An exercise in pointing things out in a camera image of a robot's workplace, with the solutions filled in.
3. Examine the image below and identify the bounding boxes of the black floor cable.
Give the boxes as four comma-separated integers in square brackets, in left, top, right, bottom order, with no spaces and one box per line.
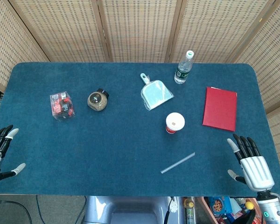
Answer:
[0,199,35,224]

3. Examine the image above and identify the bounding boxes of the grey dustpan in plastic bag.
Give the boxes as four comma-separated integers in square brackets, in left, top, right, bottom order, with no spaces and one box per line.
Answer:
[140,72,175,112]

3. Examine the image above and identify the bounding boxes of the red notebook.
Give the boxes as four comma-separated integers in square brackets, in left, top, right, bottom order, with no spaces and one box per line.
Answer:
[202,86,238,133]

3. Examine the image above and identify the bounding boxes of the clear plastic straw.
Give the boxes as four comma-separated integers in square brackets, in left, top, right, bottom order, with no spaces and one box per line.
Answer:
[161,152,196,174]

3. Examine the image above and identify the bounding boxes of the clear box red black contents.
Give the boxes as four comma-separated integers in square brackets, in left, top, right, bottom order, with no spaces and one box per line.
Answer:
[49,91,76,122]

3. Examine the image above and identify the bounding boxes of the blue floor cable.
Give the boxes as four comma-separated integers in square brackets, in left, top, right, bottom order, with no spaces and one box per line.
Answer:
[35,195,42,224]

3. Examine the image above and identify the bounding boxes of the round glass jar black cap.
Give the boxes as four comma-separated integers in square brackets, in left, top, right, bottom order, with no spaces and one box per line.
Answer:
[87,88,110,112]

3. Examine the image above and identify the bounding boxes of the blue snack box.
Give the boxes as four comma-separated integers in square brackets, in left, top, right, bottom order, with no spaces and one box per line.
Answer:
[207,197,233,214]

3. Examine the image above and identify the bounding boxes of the bottle with yellow cap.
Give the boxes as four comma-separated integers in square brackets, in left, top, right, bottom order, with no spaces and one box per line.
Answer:
[183,197,197,224]

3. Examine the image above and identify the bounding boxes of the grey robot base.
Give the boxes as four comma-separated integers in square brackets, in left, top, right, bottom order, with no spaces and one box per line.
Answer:
[83,196,186,224]

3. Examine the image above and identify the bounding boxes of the pink storage bin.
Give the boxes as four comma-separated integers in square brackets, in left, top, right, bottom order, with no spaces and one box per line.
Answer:
[197,196,264,224]

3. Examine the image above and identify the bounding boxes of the clear water bottle green label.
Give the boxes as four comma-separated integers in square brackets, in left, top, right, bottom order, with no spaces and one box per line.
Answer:
[174,50,195,85]

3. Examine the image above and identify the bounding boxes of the woven bamboo screen panel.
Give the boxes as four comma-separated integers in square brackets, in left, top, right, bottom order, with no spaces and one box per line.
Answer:
[232,0,280,194]
[8,0,112,63]
[97,0,185,63]
[0,0,51,93]
[167,0,280,64]

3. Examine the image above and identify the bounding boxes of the black cable on robot base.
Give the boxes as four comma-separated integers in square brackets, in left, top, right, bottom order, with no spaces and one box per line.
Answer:
[165,197,176,224]

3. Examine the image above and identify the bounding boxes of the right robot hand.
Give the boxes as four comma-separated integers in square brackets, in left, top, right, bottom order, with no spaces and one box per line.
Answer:
[226,133,275,192]

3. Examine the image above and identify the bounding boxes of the blue felt table mat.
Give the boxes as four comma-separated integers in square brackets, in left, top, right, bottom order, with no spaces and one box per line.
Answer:
[0,62,280,198]

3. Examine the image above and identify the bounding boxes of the red paper cup white lid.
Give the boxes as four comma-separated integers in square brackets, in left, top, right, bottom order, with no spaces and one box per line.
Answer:
[165,112,186,135]

